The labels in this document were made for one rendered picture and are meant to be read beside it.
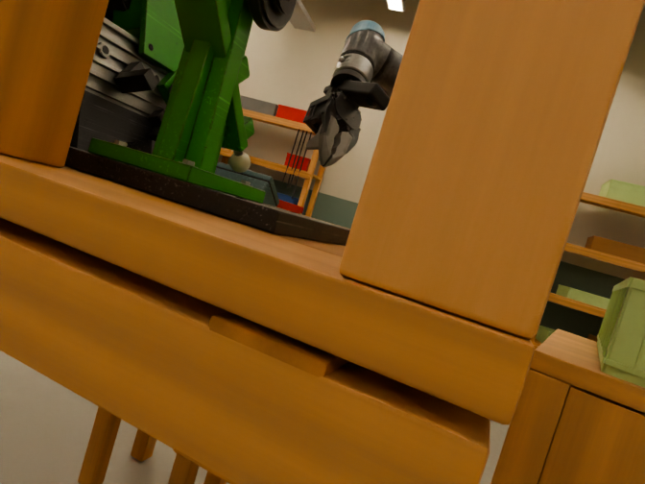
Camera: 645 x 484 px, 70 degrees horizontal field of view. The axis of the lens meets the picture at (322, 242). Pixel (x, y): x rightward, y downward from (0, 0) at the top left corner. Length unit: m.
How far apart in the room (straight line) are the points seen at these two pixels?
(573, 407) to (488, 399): 0.73
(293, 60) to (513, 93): 6.95
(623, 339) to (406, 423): 0.75
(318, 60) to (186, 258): 6.81
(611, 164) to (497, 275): 6.41
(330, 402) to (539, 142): 0.15
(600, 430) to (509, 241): 0.75
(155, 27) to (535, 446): 0.95
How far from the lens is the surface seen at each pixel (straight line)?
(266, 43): 7.40
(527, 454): 0.96
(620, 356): 0.95
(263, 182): 0.94
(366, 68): 0.96
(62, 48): 0.45
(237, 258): 0.24
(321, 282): 0.22
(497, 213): 0.21
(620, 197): 5.99
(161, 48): 0.86
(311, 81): 6.95
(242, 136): 0.57
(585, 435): 0.94
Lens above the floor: 0.90
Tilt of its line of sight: 3 degrees down
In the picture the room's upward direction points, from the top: 17 degrees clockwise
